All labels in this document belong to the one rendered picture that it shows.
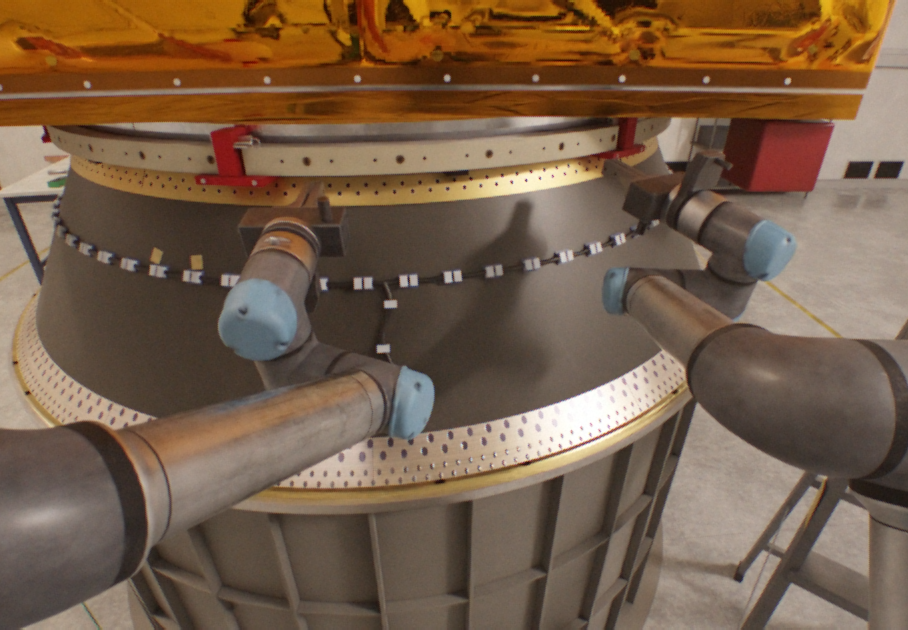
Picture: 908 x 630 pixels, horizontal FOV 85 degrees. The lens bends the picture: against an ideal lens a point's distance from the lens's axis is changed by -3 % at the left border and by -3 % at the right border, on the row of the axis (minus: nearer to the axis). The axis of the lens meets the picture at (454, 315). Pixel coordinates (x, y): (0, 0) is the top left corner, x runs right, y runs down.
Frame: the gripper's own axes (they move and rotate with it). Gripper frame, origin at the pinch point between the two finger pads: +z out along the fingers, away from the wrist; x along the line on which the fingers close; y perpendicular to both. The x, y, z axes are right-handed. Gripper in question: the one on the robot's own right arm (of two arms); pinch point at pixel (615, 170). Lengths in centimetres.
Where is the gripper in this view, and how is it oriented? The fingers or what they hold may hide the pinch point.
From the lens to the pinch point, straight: 96.5
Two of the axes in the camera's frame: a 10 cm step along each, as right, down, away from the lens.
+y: -0.9, 7.8, 6.2
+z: -5.3, -5.6, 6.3
